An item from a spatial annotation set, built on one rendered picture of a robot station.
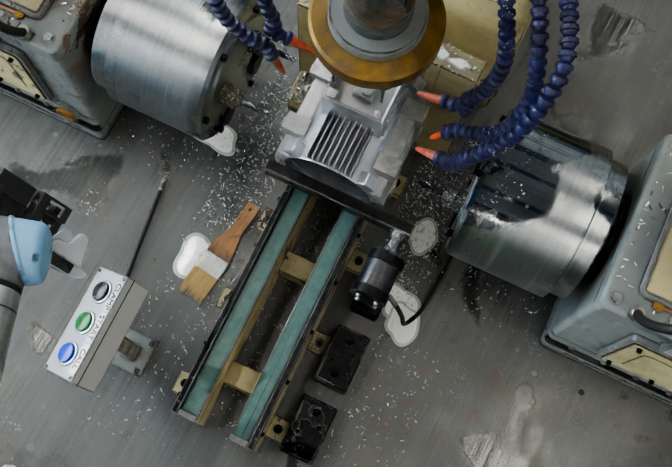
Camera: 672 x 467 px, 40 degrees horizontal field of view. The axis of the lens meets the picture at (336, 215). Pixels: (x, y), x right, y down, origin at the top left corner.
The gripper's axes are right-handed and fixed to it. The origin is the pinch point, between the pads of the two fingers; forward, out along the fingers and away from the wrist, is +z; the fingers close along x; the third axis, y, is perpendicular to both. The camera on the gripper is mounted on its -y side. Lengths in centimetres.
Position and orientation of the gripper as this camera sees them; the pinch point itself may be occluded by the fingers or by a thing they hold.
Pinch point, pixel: (75, 276)
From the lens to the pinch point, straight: 138.8
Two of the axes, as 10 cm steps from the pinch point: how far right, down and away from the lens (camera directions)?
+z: 4.9, 4.5, 7.5
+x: -7.6, -2.0, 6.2
